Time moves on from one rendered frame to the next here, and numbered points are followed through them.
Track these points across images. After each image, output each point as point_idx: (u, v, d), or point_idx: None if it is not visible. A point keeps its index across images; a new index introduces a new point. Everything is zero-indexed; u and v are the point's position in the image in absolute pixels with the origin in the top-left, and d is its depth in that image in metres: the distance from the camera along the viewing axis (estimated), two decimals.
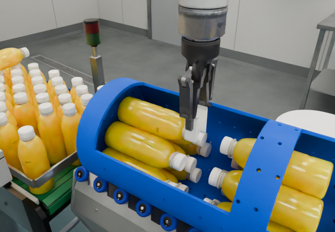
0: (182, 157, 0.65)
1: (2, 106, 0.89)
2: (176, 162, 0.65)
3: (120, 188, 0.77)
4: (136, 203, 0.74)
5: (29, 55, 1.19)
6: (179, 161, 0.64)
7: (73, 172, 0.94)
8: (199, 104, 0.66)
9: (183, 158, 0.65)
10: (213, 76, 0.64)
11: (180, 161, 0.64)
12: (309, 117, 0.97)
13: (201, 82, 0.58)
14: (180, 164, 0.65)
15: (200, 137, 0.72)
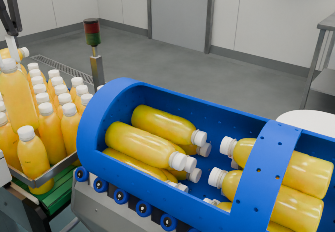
0: (182, 157, 0.65)
1: (2, 106, 0.89)
2: (176, 162, 0.65)
3: (120, 188, 0.77)
4: (136, 203, 0.74)
5: (29, 55, 1.19)
6: (179, 161, 0.64)
7: (73, 172, 0.94)
8: (9, 35, 0.74)
9: (183, 158, 0.65)
10: (14, 7, 0.71)
11: (180, 161, 0.64)
12: (309, 117, 0.97)
13: None
14: (180, 164, 0.65)
15: (200, 137, 0.72)
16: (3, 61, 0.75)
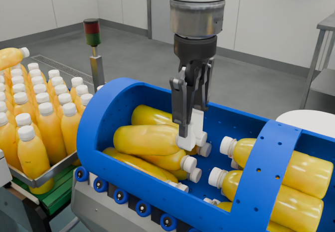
0: None
1: (2, 106, 0.89)
2: None
3: (120, 188, 0.77)
4: (136, 203, 0.74)
5: (29, 55, 1.19)
6: None
7: (73, 172, 0.94)
8: (195, 108, 0.61)
9: None
10: (209, 77, 0.58)
11: None
12: (309, 117, 0.97)
13: (195, 85, 0.52)
14: None
15: None
16: (19, 117, 0.83)
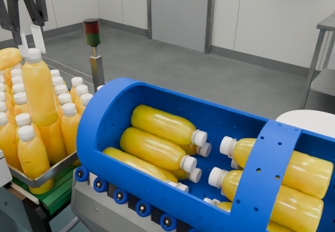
0: None
1: (2, 106, 0.89)
2: None
3: (120, 188, 0.77)
4: (136, 203, 0.74)
5: None
6: None
7: (73, 172, 0.94)
8: (34, 24, 0.72)
9: (28, 49, 0.74)
10: None
11: None
12: (309, 117, 0.97)
13: None
14: None
15: (200, 137, 0.72)
16: (19, 117, 0.83)
